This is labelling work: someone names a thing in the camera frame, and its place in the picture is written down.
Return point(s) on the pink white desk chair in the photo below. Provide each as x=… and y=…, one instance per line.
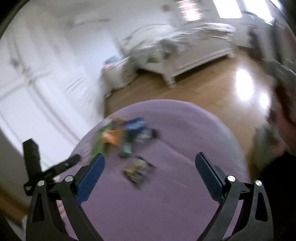
x=277, y=136

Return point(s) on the white bedside nightstand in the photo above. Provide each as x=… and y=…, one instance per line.
x=120, y=74

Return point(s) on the colourful wrapper pile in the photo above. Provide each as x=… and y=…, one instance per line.
x=122, y=134

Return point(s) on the round purple cloth table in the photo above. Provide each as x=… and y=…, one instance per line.
x=173, y=203

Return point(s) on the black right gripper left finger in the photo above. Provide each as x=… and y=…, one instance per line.
x=44, y=221

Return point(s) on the black coin battery card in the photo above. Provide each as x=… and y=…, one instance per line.
x=137, y=171

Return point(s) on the white wooden bed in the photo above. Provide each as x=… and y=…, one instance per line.
x=162, y=49

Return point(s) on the white wardrobe doors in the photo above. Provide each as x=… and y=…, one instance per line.
x=46, y=94

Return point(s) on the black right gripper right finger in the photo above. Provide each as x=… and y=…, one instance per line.
x=244, y=212

